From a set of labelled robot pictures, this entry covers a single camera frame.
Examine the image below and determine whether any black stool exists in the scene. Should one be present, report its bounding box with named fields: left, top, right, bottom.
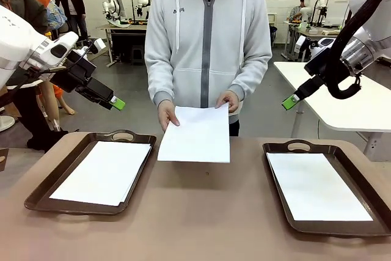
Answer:
left=130, top=44, right=146, bottom=66

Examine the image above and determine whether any person's left forearm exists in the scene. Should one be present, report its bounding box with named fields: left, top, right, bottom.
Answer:
left=230, top=43, right=273, bottom=100

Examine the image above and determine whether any bystander in black jacket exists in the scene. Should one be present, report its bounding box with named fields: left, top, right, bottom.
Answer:
left=54, top=0, right=90, bottom=42

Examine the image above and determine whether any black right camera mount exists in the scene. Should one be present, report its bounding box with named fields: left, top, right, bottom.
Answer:
left=304, top=47, right=335, bottom=78

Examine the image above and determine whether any person in grey hoodie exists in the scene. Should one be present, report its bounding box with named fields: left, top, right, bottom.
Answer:
left=144, top=0, right=273, bottom=137

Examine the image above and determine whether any brown cardboard piece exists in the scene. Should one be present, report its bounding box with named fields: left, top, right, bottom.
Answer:
left=0, top=147, right=10, bottom=172

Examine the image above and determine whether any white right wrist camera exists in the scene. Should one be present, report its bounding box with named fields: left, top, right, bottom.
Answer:
left=294, top=34, right=307, bottom=53

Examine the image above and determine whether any person's left hand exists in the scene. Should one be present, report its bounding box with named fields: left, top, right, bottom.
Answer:
left=214, top=90, right=240, bottom=114

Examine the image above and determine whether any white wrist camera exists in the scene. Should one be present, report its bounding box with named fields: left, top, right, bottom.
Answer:
left=90, top=37, right=107, bottom=54
left=294, top=34, right=307, bottom=53

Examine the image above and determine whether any white table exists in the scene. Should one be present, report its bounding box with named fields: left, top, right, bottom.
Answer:
left=272, top=61, right=391, bottom=163

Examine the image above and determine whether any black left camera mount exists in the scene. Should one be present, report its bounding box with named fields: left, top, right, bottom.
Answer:
left=65, top=49, right=98, bottom=79

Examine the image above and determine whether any person's right forearm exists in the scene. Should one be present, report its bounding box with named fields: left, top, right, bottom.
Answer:
left=144, top=46, right=177, bottom=109

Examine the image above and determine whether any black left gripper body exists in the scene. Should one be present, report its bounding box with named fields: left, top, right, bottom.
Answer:
left=50, top=71, right=115, bottom=111

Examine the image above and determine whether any bystander in green jacket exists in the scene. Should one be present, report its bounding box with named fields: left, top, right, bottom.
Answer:
left=0, top=0, right=70, bottom=152

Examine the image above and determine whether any grey work desk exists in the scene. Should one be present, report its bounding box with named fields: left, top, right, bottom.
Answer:
left=283, top=21, right=342, bottom=62

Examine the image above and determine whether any white round fan base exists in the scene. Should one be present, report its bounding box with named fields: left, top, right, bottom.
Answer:
left=0, top=115, right=16, bottom=133

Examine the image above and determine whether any grey metal table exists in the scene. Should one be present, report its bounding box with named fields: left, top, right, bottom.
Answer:
left=96, top=23, right=149, bottom=68

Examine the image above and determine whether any person's right hand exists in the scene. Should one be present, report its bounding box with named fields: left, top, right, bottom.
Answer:
left=158, top=100, right=181, bottom=133

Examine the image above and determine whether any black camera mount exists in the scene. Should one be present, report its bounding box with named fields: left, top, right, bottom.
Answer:
left=65, top=49, right=98, bottom=79
left=304, top=47, right=335, bottom=78

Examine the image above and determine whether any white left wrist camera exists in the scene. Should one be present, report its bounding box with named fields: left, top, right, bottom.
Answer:
left=90, top=37, right=107, bottom=54

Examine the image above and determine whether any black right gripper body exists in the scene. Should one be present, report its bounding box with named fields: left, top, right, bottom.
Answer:
left=294, top=75, right=327, bottom=100

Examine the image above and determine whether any seated background person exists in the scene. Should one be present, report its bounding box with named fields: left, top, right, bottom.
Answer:
left=287, top=0, right=308, bottom=24

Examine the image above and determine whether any brown plastic tray with handles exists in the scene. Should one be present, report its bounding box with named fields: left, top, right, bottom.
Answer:
left=23, top=129, right=158, bottom=216
left=261, top=139, right=391, bottom=238

